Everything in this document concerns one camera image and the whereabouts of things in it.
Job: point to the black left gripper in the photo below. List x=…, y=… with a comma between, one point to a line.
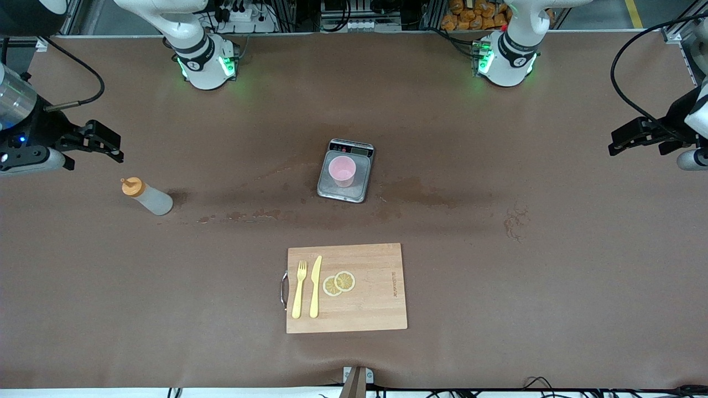
x=676, y=117

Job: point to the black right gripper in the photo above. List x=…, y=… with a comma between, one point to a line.
x=38, y=130

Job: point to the clear sauce bottle orange cap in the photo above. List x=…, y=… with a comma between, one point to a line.
x=154, y=201

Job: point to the pink plastic cup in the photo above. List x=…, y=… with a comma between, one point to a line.
x=343, y=171

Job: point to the white power strip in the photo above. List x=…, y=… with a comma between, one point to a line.
x=243, y=16

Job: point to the orange snack bags pile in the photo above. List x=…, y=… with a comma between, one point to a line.
x=475, y=14

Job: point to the brown table mat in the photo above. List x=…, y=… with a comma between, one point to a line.
x=498, y=309

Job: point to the yellow plastic fork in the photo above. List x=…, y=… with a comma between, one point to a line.
x=298, y=293

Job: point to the yellow plastic knife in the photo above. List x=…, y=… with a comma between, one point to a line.
x=315, y=287

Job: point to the silver digital kitchen scale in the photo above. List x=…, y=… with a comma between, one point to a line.
x=359, y=188

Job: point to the lemon slice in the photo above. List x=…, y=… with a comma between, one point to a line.
x=345, y=281

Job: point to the aluminium frame rail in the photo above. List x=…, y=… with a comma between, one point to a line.
x=683, y=34
x=74, y=16

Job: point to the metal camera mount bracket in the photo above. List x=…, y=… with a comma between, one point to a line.
x=357, y=381

